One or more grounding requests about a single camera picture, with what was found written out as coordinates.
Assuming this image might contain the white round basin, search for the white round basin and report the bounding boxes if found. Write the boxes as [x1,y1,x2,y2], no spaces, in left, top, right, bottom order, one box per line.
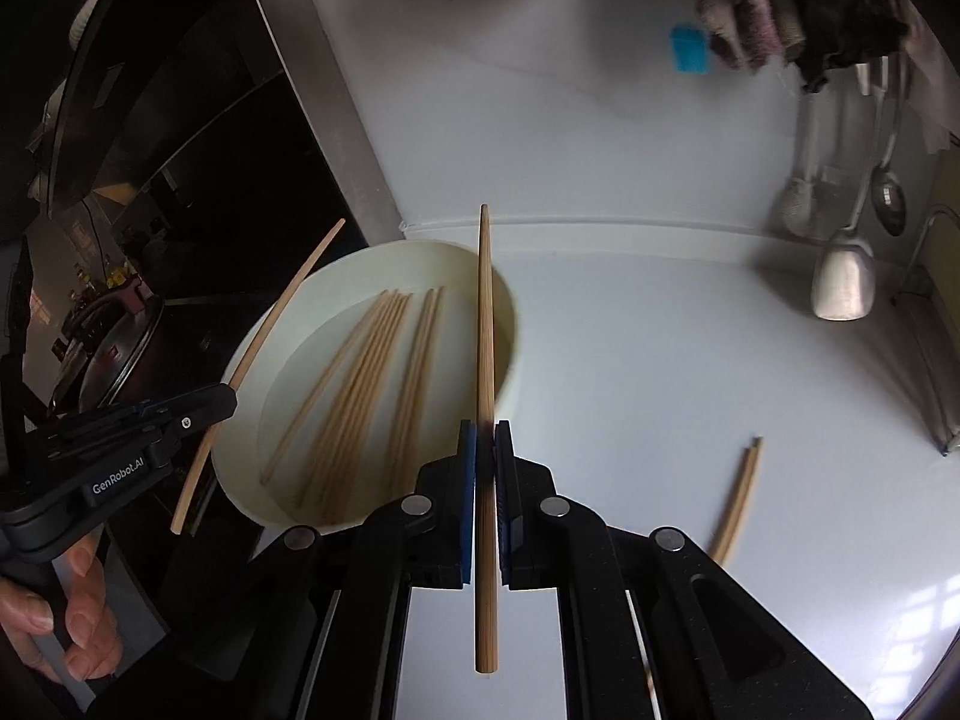
[212,241,478,532]

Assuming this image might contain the person's left hand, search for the person's left hand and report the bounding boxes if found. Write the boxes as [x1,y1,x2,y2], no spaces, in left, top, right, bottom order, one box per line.
[2,532,124,683]

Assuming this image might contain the dark cooking pot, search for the dark cooking pot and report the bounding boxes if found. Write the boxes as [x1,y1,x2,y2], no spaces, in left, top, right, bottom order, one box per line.
[49,298,163,416]

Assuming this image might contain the grey brown hanging rags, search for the grey brown hanging rags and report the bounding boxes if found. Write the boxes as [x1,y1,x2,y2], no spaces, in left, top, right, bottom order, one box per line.
[693,0,908,94]

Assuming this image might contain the wooden chopstick two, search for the wooden chopstick two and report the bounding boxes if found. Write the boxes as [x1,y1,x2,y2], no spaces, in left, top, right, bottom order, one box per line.
[714,436,765,569]

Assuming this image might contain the wooden chopstick four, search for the wooden chopstick four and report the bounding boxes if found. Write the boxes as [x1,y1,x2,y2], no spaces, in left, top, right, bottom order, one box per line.
[394,288,444,493]

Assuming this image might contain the white dish brush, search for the white dish brush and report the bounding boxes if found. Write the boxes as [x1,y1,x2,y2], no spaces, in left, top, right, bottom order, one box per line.
[781,93,818,238]

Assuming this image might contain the steel ladle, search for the steel ladle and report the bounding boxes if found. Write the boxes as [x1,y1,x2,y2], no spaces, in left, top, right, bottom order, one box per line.
[871,52,910,238]

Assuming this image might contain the stainless steel rack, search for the stainless steel rack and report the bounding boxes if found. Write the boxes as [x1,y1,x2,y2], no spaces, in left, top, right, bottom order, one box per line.
[890,203,958,457]

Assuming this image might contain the wooden chopstick six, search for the wooden chopstick six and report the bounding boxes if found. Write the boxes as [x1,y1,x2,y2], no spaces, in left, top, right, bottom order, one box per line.
[295,291,400,509]

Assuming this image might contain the wooden chopstick five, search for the wooden chopstick five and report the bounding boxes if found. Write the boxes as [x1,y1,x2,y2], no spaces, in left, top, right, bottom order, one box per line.
[259,291,389,486]

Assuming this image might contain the wooden chopstick three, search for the wooden chopstick three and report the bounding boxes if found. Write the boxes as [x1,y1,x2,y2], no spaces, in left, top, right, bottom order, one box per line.
[386,289,434,496]

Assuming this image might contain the wooden chopstick one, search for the wooden chopstick one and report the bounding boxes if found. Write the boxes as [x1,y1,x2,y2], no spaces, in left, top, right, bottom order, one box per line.
[707,443,758,564]

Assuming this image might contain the curved single wooden chopstick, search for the curved single wooden chopstick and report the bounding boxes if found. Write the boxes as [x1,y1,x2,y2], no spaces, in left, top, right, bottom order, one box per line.
[169,218,347,536]

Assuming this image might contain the steel wok spatula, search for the steel wok spatula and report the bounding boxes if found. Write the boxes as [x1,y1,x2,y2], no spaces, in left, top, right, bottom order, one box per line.
[807,50,879,324]

